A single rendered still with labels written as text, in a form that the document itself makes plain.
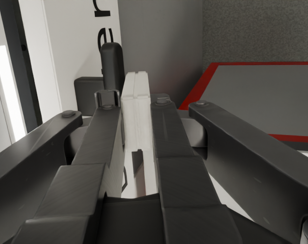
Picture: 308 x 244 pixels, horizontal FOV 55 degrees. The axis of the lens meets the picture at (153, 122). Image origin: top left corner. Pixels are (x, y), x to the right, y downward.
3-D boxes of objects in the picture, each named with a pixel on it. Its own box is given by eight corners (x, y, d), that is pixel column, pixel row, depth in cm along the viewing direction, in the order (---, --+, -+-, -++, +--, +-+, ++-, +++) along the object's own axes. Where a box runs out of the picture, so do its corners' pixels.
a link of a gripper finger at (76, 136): (123, 154, 14) (59, 159, 14) (127, 118, 18) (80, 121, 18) (120, 125, 13) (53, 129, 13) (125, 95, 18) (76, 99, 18)
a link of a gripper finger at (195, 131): (151, 121, 13) (217, 117, 13) (148, 93, 18) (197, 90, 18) (153, 151, 14) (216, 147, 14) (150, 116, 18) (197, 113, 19)
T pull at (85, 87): (123, 41, 20) (114, 43, 18) (132, 143, 22) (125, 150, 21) (76, 42, 21) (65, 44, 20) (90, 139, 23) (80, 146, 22)
